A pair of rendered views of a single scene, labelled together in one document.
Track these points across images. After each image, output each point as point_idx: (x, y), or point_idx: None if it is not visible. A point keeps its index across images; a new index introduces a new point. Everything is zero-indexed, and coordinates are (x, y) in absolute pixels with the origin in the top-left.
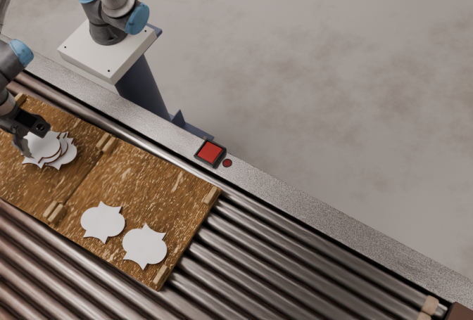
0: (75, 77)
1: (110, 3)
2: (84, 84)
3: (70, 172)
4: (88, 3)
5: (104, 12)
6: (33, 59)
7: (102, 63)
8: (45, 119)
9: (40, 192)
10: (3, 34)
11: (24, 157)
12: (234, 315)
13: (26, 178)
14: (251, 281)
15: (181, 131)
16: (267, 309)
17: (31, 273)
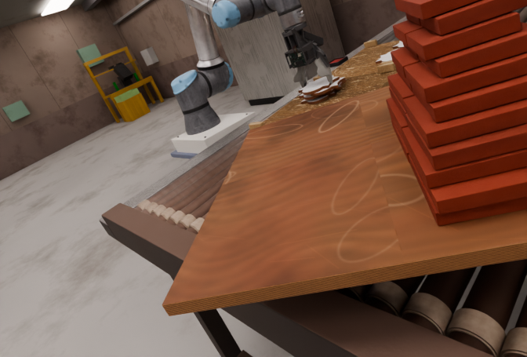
0: (243, 125)
1: (216, 48)
2: (253, 118)
3: (347, 81)
4: (195, 78)
5: (214, 63)
6: (203, 153)
7: (237, 118)
8: (285, 111)
9: (367, 82)
10: (147, 187)
11: (330, 87)
12: None
13: (352, 92)
14: None
15: (316, 75)
16: None
17: None
